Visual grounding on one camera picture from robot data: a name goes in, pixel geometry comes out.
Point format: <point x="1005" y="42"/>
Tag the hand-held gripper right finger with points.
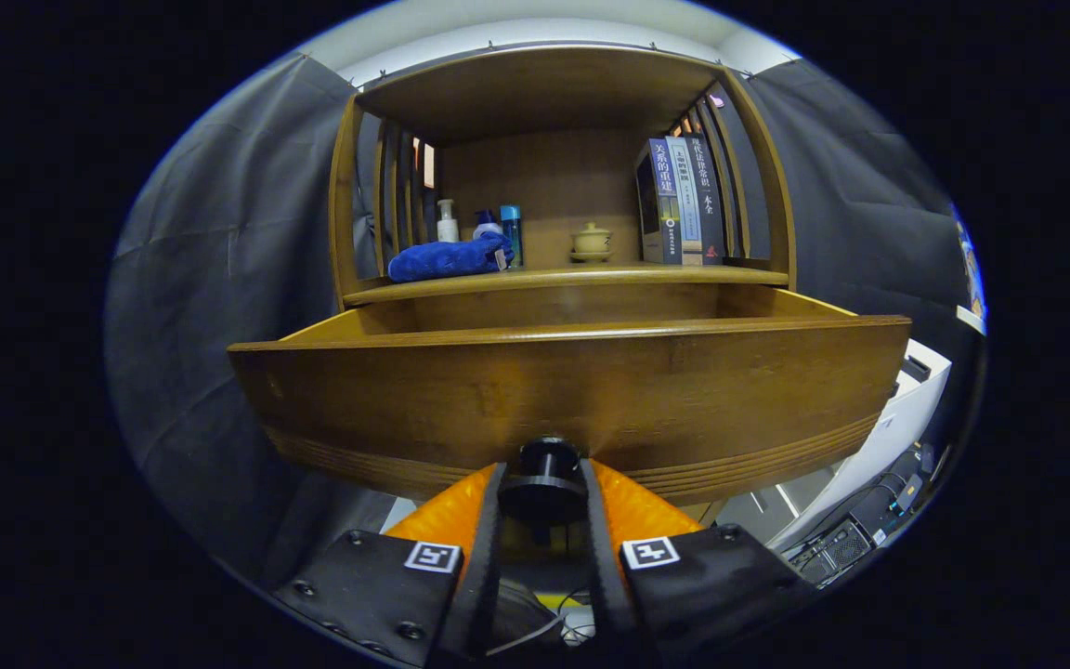
<point x="602" y="557"/>

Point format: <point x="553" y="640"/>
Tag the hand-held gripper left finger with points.
<point x="487" y="557"/>

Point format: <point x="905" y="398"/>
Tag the black drawer knob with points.
<point x="544" y="478"/>

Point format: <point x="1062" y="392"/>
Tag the wooden drawer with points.
<point x="591" y="390"/>

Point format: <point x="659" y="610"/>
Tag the wooden countertop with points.
<point x="591" y="276"/>

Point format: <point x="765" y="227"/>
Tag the black computer case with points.
<point x="841" y="546"/>

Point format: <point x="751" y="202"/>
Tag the beige saucer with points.
<point x="591" y="258"/>

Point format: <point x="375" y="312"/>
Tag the blue towel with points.
<point x="447" y="260"/>

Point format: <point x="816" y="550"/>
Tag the white appliance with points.
<point x="879" y="437"/>

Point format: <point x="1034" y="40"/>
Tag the beige lidded teacup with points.
<point x="591" y="240"/>

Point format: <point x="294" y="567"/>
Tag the clear blue bottle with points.
<point x="512" y="232"/>

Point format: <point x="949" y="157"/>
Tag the white bottle blue cap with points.
<point x="487" y="226"/>

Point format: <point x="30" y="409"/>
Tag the white pump bottle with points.
<point x="447" y="223"/>

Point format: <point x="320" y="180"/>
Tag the book with blue spine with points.
<point x="660" y="200"/>

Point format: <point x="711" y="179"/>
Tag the book with pale spine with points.
<point x="688" y="200"/>

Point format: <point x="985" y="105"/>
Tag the book with black spine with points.
<point x="710" y="195"/>

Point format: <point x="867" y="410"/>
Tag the black backdrop cloth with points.
<point x="219" y="279"/>

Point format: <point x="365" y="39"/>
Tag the small white shelf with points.
<point x="970" y="319"/>

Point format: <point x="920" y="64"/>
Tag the wooden cabinet frame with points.
<point x="544" y="177"/>

